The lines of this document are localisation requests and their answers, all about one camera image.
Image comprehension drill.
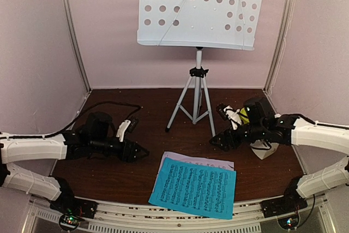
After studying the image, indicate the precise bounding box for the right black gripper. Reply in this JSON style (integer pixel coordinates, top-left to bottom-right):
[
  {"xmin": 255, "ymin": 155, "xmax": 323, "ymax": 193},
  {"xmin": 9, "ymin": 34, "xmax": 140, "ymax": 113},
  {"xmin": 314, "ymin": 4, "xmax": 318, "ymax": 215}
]
[{"xmin": 208, "ymin": 122, "xmax": 266, "ymax": 153}]

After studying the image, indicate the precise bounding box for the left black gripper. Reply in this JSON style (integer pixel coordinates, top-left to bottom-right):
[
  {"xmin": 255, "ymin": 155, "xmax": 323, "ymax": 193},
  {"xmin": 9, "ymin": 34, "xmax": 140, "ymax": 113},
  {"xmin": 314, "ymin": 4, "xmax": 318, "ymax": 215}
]
[{"xmin": 90, "ymin": 136, "xmax": 149, "ymax": 163}]

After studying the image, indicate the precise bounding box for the lilac sheet music page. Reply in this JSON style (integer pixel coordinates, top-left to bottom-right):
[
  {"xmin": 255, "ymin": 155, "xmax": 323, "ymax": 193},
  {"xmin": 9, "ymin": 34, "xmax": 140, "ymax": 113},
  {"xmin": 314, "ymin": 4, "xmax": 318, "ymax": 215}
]
[{"xmin": 158, "ymin": 151, "xmax": 234, "ymax": 172}]

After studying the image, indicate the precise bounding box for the blue sheet music page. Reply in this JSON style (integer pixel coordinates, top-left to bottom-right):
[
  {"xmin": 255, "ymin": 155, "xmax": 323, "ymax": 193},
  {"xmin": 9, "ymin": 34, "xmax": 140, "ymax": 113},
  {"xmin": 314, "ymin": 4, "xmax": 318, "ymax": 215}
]
[{"xmin": 148, "ymin": 158, "xmax": 237, "ymax": 220}]

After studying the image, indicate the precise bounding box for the white perforated music stand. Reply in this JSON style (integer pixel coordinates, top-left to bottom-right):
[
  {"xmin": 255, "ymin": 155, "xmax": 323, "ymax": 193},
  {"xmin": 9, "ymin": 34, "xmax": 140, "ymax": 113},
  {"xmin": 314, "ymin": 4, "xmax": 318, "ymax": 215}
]
[{"xmin": 137, "ymin": 0, "xmax": 262, "ymax": 124}]

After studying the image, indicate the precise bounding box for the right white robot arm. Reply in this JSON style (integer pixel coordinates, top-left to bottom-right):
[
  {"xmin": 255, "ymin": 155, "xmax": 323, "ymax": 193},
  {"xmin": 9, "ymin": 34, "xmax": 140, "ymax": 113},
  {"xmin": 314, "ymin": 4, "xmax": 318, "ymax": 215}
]
[{"xmin": 209, "ymin": 97, "xmax": 348, "ymax": 218}]

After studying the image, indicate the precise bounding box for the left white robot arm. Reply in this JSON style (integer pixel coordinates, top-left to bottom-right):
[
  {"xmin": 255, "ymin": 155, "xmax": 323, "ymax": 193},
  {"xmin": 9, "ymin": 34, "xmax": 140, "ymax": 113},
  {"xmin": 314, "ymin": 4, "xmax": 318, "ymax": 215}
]
[{"xmin": 1, "ymin": 109, "xmax": 149, "ymax": 218}]

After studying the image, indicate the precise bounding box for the green bowl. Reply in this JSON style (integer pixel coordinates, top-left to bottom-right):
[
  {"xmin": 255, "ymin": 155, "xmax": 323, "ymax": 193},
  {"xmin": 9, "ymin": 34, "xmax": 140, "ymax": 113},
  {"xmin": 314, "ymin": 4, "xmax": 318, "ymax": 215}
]
[{"xmin": 239, "ymin": 107, "xmax": 249, "ymax": 124}]

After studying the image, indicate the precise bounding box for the white metronome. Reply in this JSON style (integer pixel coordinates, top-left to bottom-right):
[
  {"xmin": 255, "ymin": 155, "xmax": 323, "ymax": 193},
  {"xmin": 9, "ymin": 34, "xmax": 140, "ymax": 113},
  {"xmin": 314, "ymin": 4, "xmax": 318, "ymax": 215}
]
[{"xmin": 250, "ymin": 140, "xmax": 279, "ymax": 160}]

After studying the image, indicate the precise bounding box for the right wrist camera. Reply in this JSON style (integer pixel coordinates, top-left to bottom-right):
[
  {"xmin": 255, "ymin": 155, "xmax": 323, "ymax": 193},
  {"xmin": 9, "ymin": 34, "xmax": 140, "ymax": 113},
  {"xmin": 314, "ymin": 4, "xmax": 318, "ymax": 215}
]
[{"xmin": 216, "ymin": 104, "xmax": 242, "ymax": 130}]

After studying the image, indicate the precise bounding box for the right aluminium frame post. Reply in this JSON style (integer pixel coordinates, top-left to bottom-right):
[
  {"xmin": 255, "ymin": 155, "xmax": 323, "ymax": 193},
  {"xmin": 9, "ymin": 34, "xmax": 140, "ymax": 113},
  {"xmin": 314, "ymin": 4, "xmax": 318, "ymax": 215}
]
[{"xmin": 263, "ymin": 0, "xmax": 295, "ymax": 96}]

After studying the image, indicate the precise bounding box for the aluminium frame post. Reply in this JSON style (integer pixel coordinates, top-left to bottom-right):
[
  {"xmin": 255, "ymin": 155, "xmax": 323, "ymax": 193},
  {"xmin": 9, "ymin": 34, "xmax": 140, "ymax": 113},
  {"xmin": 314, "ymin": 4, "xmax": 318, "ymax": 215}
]
[
  {"xmin": 62, "ymin": 0, "xmax": 92, "ymax": 92},
  {"xmin": 263, "ymin": 0, "xmax": 295, "ymax": 96}
]

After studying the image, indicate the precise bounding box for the front aluminium rail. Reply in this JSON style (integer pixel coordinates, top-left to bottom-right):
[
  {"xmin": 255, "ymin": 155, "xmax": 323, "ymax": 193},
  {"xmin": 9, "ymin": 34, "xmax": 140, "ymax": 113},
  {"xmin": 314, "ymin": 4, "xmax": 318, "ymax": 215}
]
[{"xmin": 27, "ymin": 185, "xmax": 328, "ymax": 233}]

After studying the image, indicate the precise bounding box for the left aluminium frame post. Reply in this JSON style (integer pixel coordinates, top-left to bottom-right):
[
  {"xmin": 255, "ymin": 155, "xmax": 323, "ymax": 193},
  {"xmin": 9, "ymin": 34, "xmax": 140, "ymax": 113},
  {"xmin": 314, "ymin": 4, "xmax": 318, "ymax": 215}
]
[{"xmin": 62, "ymin": 0, "xmax": 92, "ymax": 92}]

